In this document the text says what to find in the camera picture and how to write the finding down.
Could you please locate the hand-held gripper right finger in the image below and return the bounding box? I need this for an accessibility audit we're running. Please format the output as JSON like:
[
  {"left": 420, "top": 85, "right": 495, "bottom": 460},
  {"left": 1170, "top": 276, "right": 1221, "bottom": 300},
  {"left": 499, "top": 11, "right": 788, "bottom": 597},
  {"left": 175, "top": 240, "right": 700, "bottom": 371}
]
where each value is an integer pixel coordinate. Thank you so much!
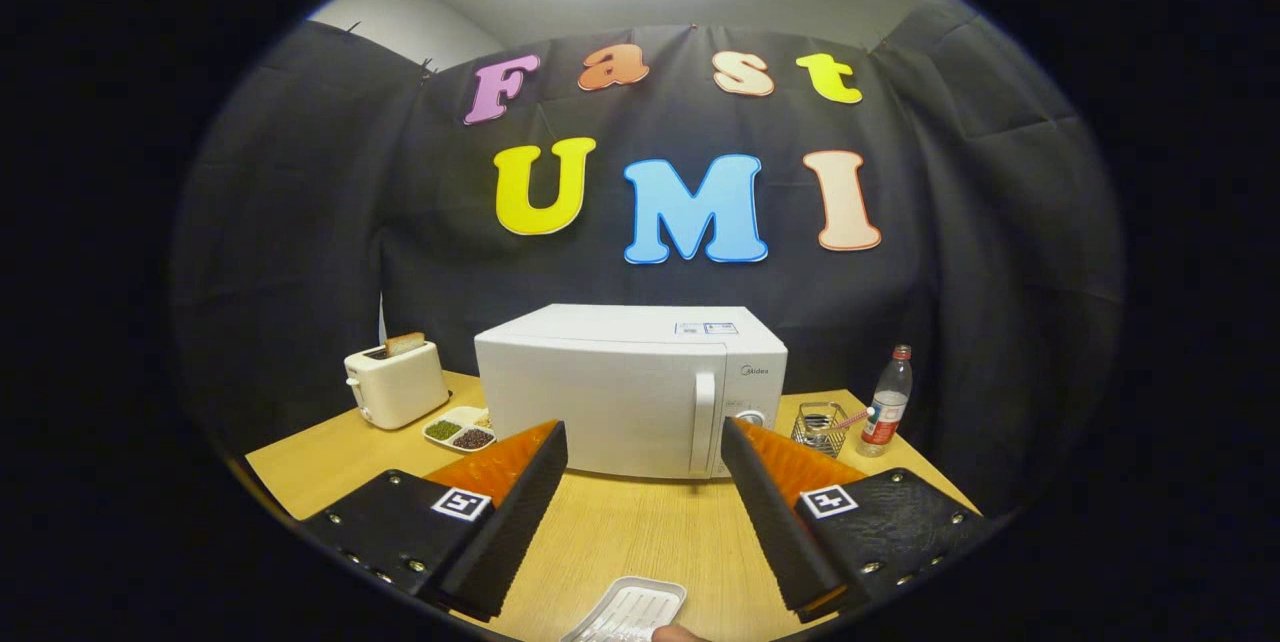
[{"left": 720, "top": 415, "right": 1001, "bottom": 625}]

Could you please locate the small white ribbed tray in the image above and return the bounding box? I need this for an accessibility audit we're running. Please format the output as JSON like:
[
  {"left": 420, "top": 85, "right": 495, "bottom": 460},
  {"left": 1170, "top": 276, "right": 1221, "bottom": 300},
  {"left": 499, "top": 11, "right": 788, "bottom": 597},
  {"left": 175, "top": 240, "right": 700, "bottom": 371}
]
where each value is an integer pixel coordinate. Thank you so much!
[{"left": 560, "top": 576, "right": 688, "bottom": 642}]

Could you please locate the metal wire basket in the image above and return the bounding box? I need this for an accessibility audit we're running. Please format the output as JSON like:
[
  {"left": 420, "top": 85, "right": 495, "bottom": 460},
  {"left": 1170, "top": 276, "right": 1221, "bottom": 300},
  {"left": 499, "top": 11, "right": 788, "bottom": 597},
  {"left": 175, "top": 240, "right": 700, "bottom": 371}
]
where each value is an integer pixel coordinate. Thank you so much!
[{"left": 791, "top": 401, "right": 851, "bottom": 458}]

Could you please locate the white divided bean dish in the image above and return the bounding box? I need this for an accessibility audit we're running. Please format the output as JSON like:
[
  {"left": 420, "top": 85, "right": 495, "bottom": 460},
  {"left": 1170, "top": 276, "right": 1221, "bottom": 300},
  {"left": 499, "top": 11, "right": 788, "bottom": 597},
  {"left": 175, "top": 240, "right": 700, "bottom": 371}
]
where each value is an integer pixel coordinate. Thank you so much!
[{"left": 422, "top": 406, "right": 497, "bottom": 453}]

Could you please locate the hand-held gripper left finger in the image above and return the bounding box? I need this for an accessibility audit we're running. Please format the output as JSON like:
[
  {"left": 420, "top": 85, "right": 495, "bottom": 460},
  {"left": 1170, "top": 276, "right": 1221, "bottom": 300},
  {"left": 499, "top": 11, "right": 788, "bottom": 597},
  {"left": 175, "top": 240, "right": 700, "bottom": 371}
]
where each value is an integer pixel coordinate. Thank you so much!
[{"left": 300, "top": 419, "right": 569, "bottom": 623}]

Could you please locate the clear plastic water bottle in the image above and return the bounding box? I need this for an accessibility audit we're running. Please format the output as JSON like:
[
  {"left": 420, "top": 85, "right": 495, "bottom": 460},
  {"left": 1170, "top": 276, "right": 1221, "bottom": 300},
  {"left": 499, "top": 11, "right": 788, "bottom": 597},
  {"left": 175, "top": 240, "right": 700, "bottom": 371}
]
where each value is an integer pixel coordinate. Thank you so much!
[{"left": 858, "top": 344, "right": 914, "bottom": 458}]

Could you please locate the white bread toaster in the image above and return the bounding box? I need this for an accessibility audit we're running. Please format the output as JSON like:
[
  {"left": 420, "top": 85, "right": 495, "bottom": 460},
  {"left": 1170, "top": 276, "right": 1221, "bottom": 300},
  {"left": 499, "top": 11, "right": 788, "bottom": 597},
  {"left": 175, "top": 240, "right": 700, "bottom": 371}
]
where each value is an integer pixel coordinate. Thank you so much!
[{"left": 344, "top": 340, "right": 451, "bottom": 431}]

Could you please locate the white toaster oven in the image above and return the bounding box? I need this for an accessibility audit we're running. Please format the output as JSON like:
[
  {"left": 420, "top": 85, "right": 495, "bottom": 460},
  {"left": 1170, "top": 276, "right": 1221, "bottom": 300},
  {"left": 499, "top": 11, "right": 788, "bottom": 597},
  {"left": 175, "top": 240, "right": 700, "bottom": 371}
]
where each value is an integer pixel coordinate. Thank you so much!
[{"left": 474, "top": 303, "right": 789, "bottom": 481}]

